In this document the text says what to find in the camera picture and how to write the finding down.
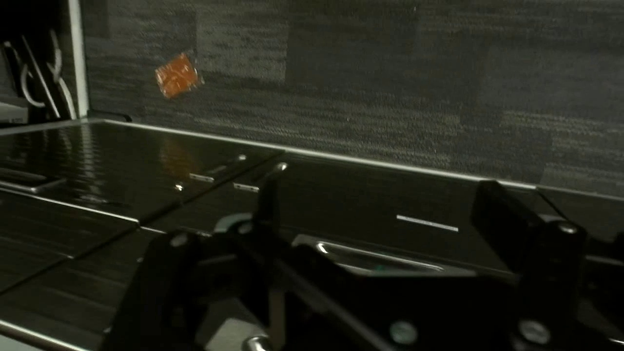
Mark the black metal drawer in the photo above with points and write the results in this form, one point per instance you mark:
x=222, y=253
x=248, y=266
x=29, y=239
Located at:
x=351, y=208

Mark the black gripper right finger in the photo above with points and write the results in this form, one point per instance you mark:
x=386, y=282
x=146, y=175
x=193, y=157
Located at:
x=546, y=258

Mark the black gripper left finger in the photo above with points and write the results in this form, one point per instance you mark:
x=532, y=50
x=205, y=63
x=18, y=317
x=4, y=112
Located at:
x=183, y=274

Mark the orange plastic wrapper on floor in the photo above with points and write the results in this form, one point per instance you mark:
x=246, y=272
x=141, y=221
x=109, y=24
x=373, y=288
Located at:
x=178, y=77

